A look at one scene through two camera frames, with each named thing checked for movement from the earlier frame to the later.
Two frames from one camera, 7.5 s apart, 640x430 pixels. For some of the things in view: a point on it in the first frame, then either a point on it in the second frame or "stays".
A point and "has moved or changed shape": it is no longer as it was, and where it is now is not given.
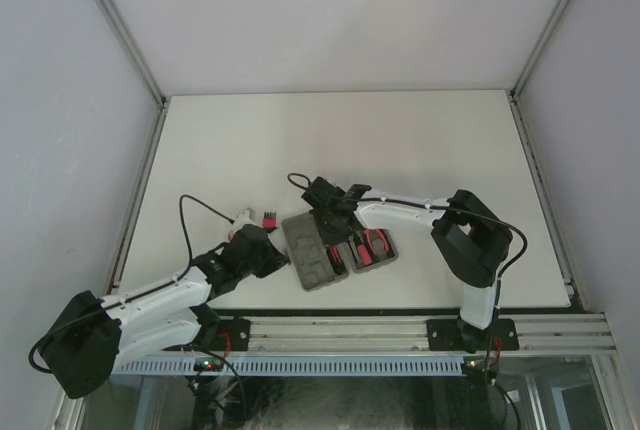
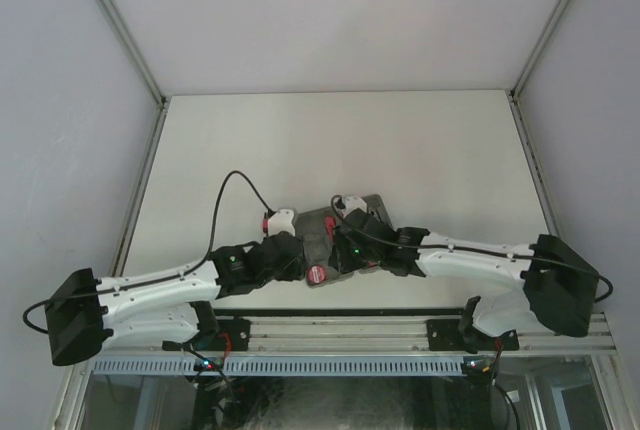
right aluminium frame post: x=534 y=166 stays
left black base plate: x=233 y=335 stays
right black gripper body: x=329 y=233 → x=350 y=258
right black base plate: x=451 y=335 stays
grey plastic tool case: x=319 y=263 has moved or changed shape
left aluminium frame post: x=157 y=91 stays
